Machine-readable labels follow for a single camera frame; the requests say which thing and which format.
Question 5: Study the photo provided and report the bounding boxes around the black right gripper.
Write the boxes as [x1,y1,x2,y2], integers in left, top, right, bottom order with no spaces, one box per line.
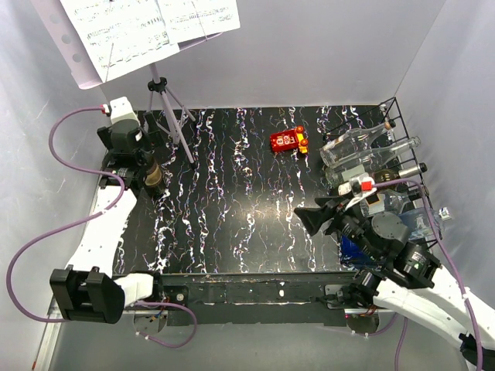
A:
[293,189,381,260]

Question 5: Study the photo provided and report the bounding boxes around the dark green wine bottle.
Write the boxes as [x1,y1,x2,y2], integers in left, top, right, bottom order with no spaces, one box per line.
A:
[144,153,166,198]

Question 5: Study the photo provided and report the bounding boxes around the clear corked glass bottle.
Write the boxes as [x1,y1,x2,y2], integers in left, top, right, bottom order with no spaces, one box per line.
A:
[319,121,396,167]

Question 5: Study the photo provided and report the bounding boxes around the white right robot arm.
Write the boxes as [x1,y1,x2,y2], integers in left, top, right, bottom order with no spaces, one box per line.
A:
[294,197,494,370]

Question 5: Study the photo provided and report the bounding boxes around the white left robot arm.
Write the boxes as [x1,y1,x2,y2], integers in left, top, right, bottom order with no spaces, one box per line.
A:
[49,106,165,324]

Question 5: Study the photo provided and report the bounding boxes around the clear tall glass bottle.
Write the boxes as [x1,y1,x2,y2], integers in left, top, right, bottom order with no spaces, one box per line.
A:
[325,136,421,188]

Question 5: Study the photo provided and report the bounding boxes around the clear square liquor bottle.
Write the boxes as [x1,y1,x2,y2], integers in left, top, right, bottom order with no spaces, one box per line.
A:
[360,189,452,240]

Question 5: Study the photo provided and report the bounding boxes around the blue rectangular bottle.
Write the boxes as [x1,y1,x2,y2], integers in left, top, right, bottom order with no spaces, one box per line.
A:
[340,212,431,264]

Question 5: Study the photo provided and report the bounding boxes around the red yellow toy block car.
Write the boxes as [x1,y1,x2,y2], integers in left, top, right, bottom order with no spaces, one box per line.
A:
[270,125,309,155]

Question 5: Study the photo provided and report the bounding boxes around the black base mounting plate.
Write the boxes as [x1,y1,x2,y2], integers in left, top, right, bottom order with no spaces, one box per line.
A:
[155,272,381,327]

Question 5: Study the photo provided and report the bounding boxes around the white sheet music left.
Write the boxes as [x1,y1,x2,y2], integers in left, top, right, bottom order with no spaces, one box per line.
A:
[61,0,179,83]

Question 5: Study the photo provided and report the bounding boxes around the white sheet music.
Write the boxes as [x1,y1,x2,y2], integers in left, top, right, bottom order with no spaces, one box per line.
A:
[61,0,179,83]
[157,0,241,43]

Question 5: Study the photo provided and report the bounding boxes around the white sheet music right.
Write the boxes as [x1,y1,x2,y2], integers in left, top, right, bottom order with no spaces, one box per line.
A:
[157,0,241,43]

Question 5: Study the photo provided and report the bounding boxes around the lilac music stand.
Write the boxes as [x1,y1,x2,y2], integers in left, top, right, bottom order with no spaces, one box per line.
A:
[29,0,225,165]

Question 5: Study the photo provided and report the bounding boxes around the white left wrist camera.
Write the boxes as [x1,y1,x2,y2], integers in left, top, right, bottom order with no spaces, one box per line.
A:
[100,97,138,124]

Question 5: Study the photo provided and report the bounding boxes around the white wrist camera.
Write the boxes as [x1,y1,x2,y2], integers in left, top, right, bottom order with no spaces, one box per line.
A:
[100,97,138,124]
[337,172,377,200]

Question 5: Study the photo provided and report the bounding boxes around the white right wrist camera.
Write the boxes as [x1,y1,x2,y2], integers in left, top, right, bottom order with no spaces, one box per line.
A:
[337,172,377,200]

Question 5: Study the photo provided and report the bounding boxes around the black wire wine rack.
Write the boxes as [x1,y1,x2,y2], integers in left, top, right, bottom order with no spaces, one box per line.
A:
[323,98,441,248]

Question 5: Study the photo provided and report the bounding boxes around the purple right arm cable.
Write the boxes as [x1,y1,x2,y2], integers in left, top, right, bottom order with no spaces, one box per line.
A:
[370,179,484,371]

